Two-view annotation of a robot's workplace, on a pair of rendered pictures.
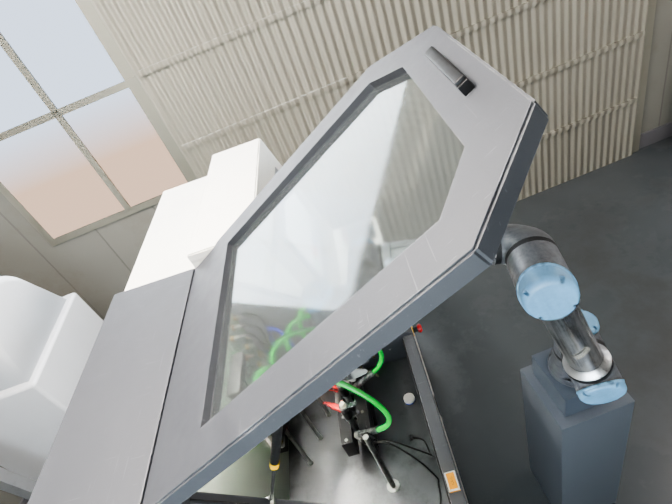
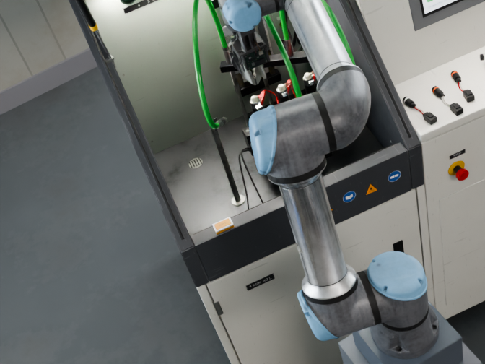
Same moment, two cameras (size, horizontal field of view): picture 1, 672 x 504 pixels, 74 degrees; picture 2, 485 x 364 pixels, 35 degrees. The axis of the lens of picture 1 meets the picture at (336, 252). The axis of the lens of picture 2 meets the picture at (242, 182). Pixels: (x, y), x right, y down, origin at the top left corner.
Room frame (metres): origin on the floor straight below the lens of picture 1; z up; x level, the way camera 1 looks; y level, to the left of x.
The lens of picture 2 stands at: (0.23, -1.38, 2.44)
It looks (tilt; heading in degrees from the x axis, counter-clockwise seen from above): 45 degrees down; 74
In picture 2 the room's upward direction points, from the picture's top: 18 degrees counter-clockwise
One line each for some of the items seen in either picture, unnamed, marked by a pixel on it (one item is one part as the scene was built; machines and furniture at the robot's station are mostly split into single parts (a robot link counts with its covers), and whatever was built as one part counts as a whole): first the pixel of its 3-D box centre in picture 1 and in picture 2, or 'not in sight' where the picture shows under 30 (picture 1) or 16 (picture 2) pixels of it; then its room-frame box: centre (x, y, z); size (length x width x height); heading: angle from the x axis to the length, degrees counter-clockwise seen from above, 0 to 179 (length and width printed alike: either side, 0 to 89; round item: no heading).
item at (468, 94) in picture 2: not in sight; (462, 85); (1.29, -0.08, 0.99); 0.12 x 0.02 x 0.02; 72
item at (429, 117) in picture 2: not in sight; (418, 109); (1.15, -0.07, 0.99); 0.12 x 0.02 x 0.02; 91
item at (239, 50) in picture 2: not in sight; (246, 40); (0.77, 0.07, 1.36); 0.09 x 0.08 x 0.12; 82
